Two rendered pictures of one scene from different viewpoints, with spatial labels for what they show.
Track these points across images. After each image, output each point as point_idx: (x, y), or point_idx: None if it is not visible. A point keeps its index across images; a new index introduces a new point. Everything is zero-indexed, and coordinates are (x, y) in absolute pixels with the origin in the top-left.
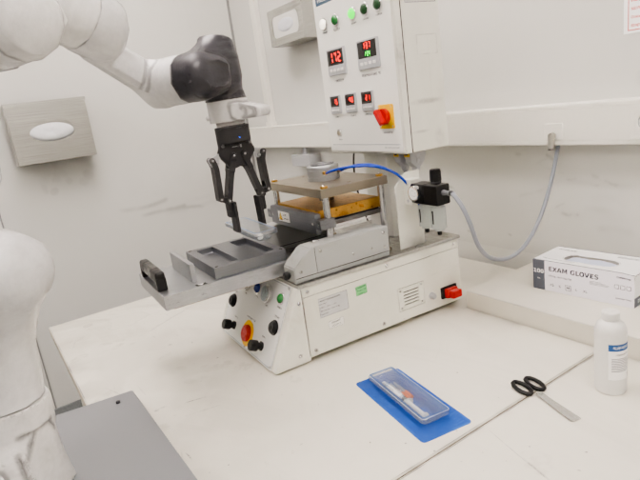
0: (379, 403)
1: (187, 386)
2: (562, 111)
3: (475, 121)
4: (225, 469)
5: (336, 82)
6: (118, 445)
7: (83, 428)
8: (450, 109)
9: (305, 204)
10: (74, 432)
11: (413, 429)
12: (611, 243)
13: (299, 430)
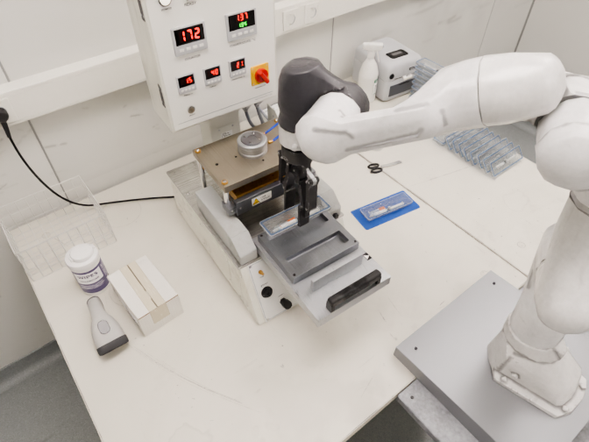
0: (387, 220)
1: (362, 326)
2: None
3: None
4: (450, 282)
5: (187, 60)
6: (464, 324)
7: (451, 357)
8: (126, 44)
9: (264, 176)
10: (457, 360)
11: (409, 209)
12: None
13: (413, 253)
